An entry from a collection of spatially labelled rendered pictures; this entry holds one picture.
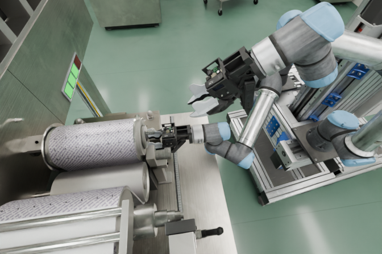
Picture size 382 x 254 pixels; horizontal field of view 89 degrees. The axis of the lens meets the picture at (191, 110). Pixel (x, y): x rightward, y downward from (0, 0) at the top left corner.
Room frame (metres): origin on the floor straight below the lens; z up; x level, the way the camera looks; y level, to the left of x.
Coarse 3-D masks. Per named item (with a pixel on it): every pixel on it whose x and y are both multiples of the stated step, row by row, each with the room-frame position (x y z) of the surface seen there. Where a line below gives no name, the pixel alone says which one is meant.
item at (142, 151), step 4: (140, 120) 0.33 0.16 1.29; (136, 124) 0.30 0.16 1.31; (140, 124) 0.31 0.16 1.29; (136, 128) 0.29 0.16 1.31; (140, 128) 0.30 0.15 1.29; (136, 132) 0.28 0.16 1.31; (140, 132) 0.28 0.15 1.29; (136, 136) 0.27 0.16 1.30; (140, 136) 0.27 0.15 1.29; (48, 140) 0.25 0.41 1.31; (136, 140) 0.26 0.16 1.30; (140, 140) 0.26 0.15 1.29; (48, 144) 0.24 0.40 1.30; (140, 144) 0.25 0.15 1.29; (48, 148) 0.23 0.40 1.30; (140, 148) 0.24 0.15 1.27; (144, 148) 0.26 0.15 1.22; (48, 152) 0.22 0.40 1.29; (140, 152) 0.23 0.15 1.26; (144, 152) 0.25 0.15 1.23
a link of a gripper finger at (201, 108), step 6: (198, 102) 0.28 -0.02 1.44; (204, 102) 0.29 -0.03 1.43; (210, 102) 0.29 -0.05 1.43; (216, 102) 0.29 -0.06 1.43; (198, 108) 0.28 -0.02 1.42; (204, 108) 0.29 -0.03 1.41; (210, 108) 0.28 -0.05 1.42; (192, 114) 0.29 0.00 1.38; (198, 114) 0.28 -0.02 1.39; (204, 114) 0.28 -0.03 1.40
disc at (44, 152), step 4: (52, 124) 0.30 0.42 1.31; (56, 124) 0.31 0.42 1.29; (60, 124) 0.32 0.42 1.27; (48, 128) 0.28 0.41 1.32; (52, 128) 0.29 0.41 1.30; (44, 132) 0.27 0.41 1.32; (48, 132) 0.27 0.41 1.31; (44, 136) 0.25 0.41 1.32; (48, 136) 0.26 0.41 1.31; (44, 140) 0.24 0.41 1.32; (44, 144) 0.23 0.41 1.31; (44, 148) 0.22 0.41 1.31; (44, 152) 0.21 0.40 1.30; (44, 156) 0.21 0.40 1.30; (48, 156) 0.21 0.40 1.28; (44, 160) 0.20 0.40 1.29; (48, 160) 0.20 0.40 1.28; (48, 164) 0.19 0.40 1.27; (52, 164) 0.20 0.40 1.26; (52, 168) 0.19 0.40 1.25; (56, 168) 0.19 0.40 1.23; (60, 168) 0.20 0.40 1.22
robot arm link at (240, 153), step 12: (276, 72) 0.65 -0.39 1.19; (264, 84) 0.60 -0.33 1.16; (276, 84) 0.59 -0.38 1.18; (264, 96) 0.55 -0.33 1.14; (276, 96) 0.55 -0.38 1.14; (252, 108) 0.52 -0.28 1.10; (264, 108) 0.50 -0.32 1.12; (252, 120) 0.45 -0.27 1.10; (264, 120) 0.45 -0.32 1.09; (240, 132) 0.42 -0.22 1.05; (252, 132) 0.40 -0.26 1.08; (240, 144) 0.36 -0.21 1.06; (252, 144) 0.36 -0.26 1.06; (228, 156) 0.31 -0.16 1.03; (240, 156) 0.31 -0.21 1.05; (252, 156) 0.31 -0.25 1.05
